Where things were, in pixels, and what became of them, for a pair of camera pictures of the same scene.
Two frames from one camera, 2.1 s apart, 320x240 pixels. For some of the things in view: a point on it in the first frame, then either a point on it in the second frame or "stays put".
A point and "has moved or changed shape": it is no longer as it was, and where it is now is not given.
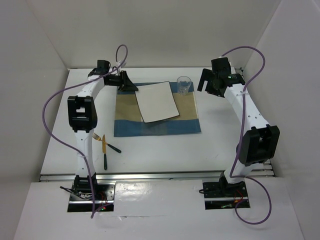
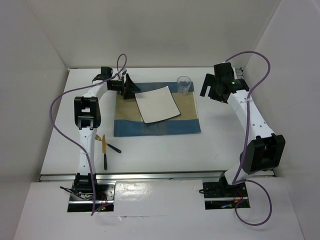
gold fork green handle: (98, 138) stays put
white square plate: (156, 101) has moved or changed shape
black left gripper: (126, 85) → (129, 86)
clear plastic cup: (183, 83) stays put
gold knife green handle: (104, 151) stays put
